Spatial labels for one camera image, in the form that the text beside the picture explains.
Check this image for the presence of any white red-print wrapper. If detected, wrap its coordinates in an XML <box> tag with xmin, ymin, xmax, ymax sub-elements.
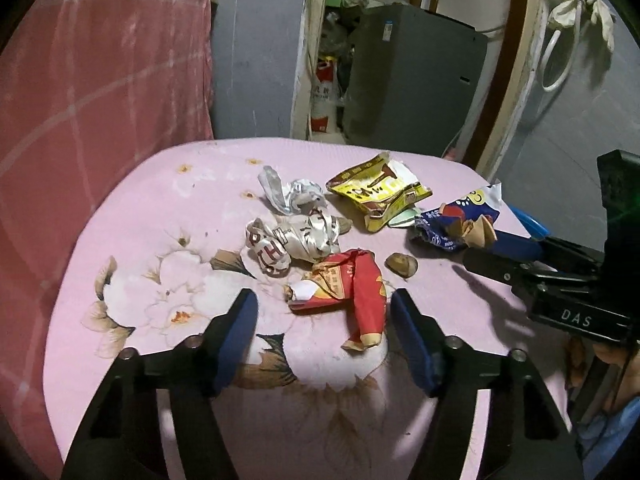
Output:
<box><xmin>244</xmin><ymin>207</ymin><xmax>353</xmax><ymax>277</ymax></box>

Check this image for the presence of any grey appliance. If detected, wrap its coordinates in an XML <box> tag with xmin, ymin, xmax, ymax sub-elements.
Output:
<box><xmin>342</xmin><ymin>2</ymin><xmax>488</xmax><ymax>158</ymax></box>

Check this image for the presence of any yellow brown snack packet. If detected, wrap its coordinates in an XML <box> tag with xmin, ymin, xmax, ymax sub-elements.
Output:
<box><xmin>325</xmin><ymin>151</ymin><xmax>433</xmax><ymax>233</ymax></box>

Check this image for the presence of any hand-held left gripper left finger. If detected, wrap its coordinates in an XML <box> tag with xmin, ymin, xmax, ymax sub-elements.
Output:
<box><xmin>61</xmin><ymin>288</ymin><xmax>259</xmax><ymax>480</ymax></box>

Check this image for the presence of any pink plaid cloth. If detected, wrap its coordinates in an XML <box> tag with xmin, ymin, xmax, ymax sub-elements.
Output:
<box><xmin>0</xmin><ymin>0</ymin><xmax>217</xmax><ymax>471</ymax></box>

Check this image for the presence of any green illustrated paper card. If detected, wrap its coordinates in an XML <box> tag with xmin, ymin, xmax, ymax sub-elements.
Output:
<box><xmin>387</xmin><ymin>206</ymin><xmax>423</xmax><ymax>228</ymax></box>

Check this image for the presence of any red snack wrapper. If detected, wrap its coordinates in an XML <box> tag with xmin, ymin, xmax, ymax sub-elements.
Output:
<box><xmin>286</xmin><ymin>248</ymin><xmax>390</xmax><ymax>353</ymax></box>

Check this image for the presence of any blue snack wrapper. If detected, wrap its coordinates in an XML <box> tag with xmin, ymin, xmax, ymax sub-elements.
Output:
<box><xmin>410</xmin><ymin>182</ymin><xmax>503</xmax><ymax>252</ymax></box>

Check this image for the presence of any person's blue clothing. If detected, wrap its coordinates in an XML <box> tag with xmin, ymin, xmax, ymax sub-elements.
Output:
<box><xmin>570</xmin><ymin>390</ymin><xmax>640</xmax><ymax>480</ymax></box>

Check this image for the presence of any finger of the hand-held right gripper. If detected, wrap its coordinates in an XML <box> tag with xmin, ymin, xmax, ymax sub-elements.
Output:
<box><xmin>511</xmin><ymin>209</ymin><xmax>603</xmax><ymax>266</ymax></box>
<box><xmin>462</xmin><ymin>231</ymin><xmax>601</xmax><ymax>306</ymax></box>

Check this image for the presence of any wooden door frame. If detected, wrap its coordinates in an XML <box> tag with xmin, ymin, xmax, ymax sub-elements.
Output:
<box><xmin>467</xmin><ymin>0</ymin><xmax>533</xmax><ymax>171</ymax></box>

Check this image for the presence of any silver wrapper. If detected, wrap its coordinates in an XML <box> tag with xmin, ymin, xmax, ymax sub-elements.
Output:
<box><xmin>257</xmin><ymin>165</ymin><xmax>328</xmax><ymax>216</ymax></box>

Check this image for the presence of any brown nut shell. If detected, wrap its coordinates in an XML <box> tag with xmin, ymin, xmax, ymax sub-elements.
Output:
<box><xmin>385</xmin><ymin>252</ymin><xmax>418</xmax><ymax>278</ymax></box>

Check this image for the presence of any pink floral blanket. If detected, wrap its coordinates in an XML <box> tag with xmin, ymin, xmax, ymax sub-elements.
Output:
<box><xmin>44</xmin><ymin>137</ymin><xmax>576</xmax><ymax>480</ymax></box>

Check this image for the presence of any white red sack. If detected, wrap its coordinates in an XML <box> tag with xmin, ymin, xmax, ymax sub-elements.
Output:
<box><xmin>308</xmin><ymin>57</ymin><xmax>346</xmax><ymax>133</ymax></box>

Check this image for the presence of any hanging white cloth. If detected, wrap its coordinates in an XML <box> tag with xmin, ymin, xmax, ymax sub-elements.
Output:
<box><xmin>547</xmin><ymin>0</ymin><xmax>616</xmax><ymax>53</ymax></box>

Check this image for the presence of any person's right hand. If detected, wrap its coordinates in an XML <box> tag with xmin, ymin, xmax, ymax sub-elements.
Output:
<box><xmin>592</xmin><ymin>342</ymin><xmax>631</xmax><ymax>396</ymax></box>

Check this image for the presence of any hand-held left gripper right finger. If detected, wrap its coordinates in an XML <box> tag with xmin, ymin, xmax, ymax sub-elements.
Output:
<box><xmin>391</xmin><ymin>288</ymin><xmax>585</xmax><ymax>480</ymax></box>

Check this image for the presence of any white hose loop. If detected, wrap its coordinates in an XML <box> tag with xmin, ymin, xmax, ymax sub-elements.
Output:
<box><xmin>541</xmin><ymin>30</ymin><xmax>581</xmax><ymax>93</ymax></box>

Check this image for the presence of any clear plastic bag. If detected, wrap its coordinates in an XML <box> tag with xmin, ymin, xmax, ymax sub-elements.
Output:
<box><xmin>320</xmin><ymin>10</ymin><xmax>361</xmax><ymax>61</ymax></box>

